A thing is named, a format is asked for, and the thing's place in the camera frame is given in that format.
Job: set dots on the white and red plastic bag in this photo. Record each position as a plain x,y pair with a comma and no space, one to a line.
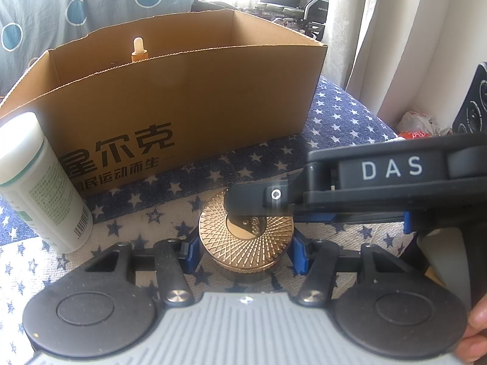
418,125

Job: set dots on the white curtain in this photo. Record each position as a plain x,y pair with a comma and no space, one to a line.
399,26

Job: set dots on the black wheelchair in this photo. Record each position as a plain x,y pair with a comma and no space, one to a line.
289,0

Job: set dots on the grey cloth with circles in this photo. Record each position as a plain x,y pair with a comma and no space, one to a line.
95,0

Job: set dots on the star-patterned blanket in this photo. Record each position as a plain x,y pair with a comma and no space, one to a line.
342,121

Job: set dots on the green dropper bottle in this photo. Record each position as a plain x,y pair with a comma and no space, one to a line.
139,51

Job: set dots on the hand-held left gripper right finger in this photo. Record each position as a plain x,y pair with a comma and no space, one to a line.
300,253

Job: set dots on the gold-lidded round jar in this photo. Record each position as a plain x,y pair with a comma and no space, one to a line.
243,253

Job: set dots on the person's right hand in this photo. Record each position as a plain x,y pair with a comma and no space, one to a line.
475,336

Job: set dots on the brown cardboard box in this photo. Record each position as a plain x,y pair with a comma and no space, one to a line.
190,95

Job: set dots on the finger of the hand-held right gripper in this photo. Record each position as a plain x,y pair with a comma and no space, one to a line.
258,199

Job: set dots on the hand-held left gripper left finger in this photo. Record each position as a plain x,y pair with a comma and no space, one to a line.
192,251

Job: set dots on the white bottle with green label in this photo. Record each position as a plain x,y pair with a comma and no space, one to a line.
38,182

